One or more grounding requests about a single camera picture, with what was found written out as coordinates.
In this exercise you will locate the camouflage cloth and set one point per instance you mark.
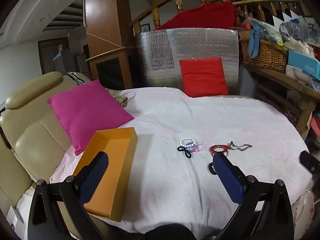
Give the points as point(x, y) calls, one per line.
point(122, 101)

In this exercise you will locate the floral paper bag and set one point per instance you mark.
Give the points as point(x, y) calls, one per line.
point(303, 212)

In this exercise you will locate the silver foil insulation mat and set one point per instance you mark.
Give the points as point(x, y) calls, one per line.
point(157, 55)

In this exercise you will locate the orange cardboard box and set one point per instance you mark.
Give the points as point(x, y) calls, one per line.
point(117, 180)

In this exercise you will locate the blue cloth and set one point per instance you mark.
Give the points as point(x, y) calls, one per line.
point(255, 42)

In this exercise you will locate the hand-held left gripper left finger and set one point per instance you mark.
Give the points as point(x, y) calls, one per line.
point(93, 177)

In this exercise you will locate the red pillow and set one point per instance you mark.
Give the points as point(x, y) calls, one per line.
point(202, 77)

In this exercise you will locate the grey storage box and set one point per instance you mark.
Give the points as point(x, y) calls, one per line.
point(67, 60)

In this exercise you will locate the wicker basket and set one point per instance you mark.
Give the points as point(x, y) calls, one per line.
point(267, 55)

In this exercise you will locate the wooden glass-door cabinet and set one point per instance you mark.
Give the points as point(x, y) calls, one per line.
point(112, 55)

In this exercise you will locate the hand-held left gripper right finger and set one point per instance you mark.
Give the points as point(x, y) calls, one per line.
point(228, 177)

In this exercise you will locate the clear plastic bag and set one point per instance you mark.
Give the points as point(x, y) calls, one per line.
point(292, 30)

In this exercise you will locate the white card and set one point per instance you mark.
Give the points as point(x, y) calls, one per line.
point(16, 218)

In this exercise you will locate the beige leather sofa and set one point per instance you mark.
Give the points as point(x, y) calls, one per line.
point(32, 135)

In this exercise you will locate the wooden stair railing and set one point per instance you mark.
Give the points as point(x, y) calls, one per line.
point(180, 2)

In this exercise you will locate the teal cardboard box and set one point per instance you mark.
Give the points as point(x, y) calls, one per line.
point(302, 62)

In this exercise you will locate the striped cloth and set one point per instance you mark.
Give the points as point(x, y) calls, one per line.
point(74, 78)

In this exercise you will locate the pink pillow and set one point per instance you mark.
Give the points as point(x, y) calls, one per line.
point(87, 110)

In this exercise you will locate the white pink blanket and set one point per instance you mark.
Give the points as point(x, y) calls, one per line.
point(175, 120)

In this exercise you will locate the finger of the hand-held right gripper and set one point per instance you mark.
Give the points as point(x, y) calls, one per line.
point(308, 160)

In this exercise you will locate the dark cloth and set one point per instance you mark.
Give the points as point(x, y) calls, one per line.
point(165, 232)

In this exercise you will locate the wooden side table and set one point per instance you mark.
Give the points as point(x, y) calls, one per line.
point(275, 77)

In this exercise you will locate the wooden pillar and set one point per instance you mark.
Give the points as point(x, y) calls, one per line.
point(105, 17)

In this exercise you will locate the red blanket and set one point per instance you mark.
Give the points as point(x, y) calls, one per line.
point(200, 17)

